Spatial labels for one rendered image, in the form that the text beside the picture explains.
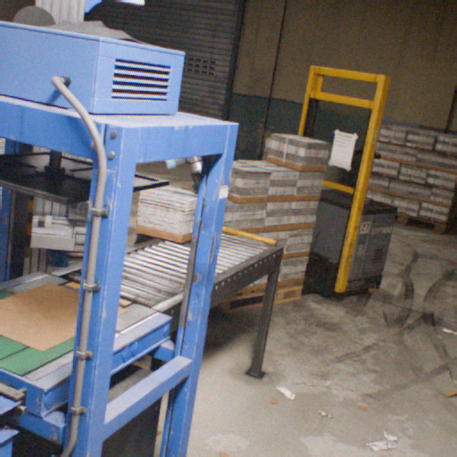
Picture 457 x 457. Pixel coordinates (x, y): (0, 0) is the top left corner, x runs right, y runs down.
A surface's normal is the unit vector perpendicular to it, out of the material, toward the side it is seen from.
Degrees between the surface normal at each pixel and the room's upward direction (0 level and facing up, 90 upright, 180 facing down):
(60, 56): 90
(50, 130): 90
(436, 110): 90
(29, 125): 90
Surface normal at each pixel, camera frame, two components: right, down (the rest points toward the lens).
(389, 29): -0.43, 0.16
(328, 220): -0.74, 0.05
